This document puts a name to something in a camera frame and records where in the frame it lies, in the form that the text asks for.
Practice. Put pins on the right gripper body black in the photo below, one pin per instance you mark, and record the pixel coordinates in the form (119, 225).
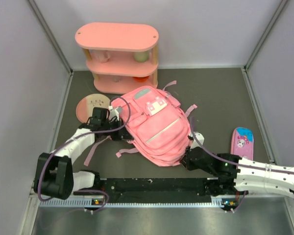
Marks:
(191, 166)

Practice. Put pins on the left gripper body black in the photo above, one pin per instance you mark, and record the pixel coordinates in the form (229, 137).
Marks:
(116, 135)

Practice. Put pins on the pink school backpack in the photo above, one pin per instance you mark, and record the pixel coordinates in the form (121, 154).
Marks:
(159, 128)

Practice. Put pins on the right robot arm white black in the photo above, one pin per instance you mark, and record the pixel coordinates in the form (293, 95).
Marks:
(236, 174)

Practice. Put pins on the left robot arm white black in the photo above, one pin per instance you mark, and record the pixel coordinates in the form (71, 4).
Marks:
(54, 176)

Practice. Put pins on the pink and cream plate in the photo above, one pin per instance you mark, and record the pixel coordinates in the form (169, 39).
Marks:
(86, 105)

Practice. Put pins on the pink pencil case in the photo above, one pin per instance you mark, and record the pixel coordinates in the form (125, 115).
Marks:
(242, 143)

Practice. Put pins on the clear glass on lower shelf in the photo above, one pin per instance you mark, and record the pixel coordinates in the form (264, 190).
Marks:
(116, 78)

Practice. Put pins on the orange bowl on lower shelf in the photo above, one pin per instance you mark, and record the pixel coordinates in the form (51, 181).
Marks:
(141, 79)

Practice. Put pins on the pink three-tier shelf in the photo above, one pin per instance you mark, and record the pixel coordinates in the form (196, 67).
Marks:
(122, 40)

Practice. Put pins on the pale green cup on shelf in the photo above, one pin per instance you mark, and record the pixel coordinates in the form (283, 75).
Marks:
(141, 57)

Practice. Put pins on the pink cup on shelf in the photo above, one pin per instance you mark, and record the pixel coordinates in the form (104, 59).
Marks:
(102, 56)

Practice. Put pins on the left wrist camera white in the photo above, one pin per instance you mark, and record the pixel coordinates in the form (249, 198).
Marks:
(114, 112)

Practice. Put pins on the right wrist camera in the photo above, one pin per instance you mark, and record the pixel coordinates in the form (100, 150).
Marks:
(196, 140)

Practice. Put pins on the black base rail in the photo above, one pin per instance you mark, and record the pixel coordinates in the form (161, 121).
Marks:
(160, 190)

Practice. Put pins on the grey slotted cable duct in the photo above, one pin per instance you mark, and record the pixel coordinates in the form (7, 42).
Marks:
(88, 202)

